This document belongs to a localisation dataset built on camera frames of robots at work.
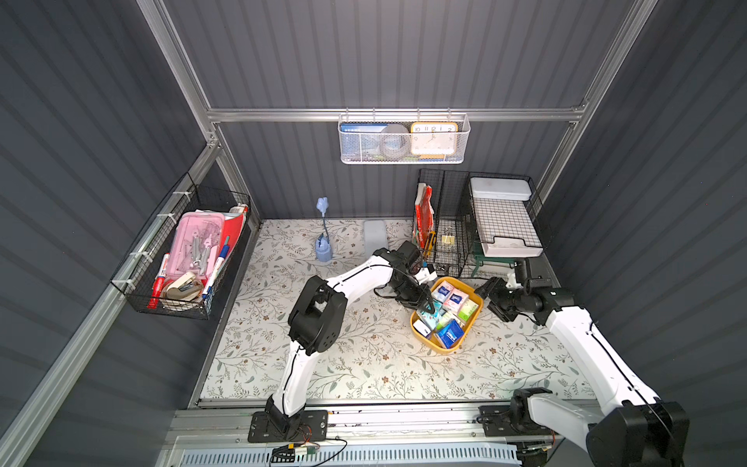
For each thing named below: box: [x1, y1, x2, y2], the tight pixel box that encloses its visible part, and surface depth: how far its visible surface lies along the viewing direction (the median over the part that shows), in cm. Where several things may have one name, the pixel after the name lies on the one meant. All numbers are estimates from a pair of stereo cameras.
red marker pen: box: [147, 252, 171, 310], surface depth 66 cm
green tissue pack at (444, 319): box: [435, 310, 458, 329], surface depth 88 cm
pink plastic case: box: [168, 212, 225, 284], surface depth 74 cm
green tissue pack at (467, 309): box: [457, 298, 480, 323], surface depth 90 cm
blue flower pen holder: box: [315, 196, 333, 263], surface depth 104 cm
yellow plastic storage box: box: [410, 277, 485, 356], surface depth 88 cm
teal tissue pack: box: [416, 300, 443, 331], surface depth 86 cm
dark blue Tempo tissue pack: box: [437, 319, 465, 350], surface depth 83 cm
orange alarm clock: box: [410, 121, 460, 156], surface depth 90 cm
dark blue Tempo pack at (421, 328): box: [412, 319, 432, 339], surface depth 85 cm
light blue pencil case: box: [363, 219, 389, 260], surface depth 117 cm
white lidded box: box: [469, 177, 533, 201], surface depth 101 cm
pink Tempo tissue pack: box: [430, 280, 456, 304], surface depth 95 cm
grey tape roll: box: [379, 123, 412, 160], surface depth 88 cm
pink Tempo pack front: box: [443, 287, 469, 316], surface depth 89 cm
